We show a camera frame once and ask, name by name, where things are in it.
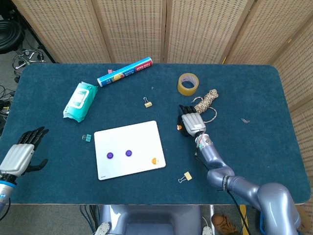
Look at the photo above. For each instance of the blue plastic food wrap roll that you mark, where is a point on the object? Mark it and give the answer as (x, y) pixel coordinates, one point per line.
(124, 72)

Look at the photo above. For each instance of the green wet wipes pack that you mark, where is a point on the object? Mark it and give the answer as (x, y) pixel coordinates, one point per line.
(79, 101)

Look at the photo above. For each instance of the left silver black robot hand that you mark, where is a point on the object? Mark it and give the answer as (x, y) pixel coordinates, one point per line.
(18, 157)

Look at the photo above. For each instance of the orange round magnet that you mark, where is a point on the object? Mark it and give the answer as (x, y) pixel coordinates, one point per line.
(179, 127)
(154, 160)

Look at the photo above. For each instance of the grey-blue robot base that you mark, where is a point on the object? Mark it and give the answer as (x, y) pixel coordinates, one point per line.
(149, 220)

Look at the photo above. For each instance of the large gold binder clip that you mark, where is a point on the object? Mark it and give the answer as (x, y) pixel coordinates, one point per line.
(187, 175)

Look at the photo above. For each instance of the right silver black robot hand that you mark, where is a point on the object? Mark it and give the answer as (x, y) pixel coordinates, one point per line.
(193, 122)

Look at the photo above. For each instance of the black stool with chrome base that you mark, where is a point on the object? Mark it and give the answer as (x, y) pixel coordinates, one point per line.
(9, 36)

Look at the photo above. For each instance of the yellow packing tape roll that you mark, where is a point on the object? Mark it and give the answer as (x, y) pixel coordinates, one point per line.
(182, 89)

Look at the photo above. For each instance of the small gold binder clip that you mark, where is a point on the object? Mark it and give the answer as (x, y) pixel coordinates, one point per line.
(148, 104)

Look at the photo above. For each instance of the purple round magnet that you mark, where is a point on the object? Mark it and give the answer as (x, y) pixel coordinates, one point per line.
(128, 153)
(110, 155)

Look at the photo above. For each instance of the brown shoe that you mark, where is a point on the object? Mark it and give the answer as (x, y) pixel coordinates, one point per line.
(223, 224)

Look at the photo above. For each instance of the green binder clip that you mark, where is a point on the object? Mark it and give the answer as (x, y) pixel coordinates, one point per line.
(88, 138)

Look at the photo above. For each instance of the rattan folding screen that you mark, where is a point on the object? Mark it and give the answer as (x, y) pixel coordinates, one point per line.
(137, 29)

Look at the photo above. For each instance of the dark teal table cloth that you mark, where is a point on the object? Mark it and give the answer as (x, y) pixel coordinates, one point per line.
(256, 147)

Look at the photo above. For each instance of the white board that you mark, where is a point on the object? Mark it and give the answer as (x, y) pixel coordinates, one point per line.
(137, 139)

